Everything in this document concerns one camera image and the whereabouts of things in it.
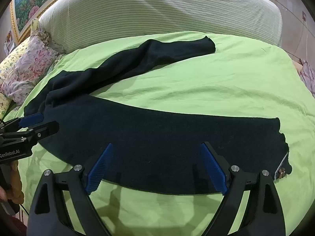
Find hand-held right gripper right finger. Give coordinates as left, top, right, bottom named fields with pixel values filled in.
left=200, top=142, right=286, bottom=236

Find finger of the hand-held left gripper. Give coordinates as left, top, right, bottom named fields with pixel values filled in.
left=15, top=121, right=60, bottom=142
left=0, top=112, right=45, bottom=131

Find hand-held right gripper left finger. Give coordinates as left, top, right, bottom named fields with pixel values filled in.
left=27, top=143, right=114, bottom=236

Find black pants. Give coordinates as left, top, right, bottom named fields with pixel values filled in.
left=24, top=36, right=293, bottom=195

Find orange cloth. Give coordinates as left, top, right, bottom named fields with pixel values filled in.
left=8, top=162, right=24, bottom=203

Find pink floral pillow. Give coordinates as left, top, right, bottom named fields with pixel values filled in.
left=0, top=28, right=66, bottom=106

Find yellow floral pillow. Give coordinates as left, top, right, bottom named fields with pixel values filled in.
left=0, top=20, right=40, bottom=122

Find green bed sheet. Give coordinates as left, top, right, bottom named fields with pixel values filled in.
left=2, top=31, right=315, bottom=236

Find gold framed floral painting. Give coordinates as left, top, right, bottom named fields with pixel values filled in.
left=10, top=0, right=86, bottom=42

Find pink patterned cloth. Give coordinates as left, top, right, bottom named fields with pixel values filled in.
left=293, top=58, right=315, bottom=99

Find striped white headboard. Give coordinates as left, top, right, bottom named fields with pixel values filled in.
left=39, top=0, right=283, bottom=54

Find white wall cable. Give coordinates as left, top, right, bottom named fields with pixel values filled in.
left=296, top=21, right=309, bottom=54

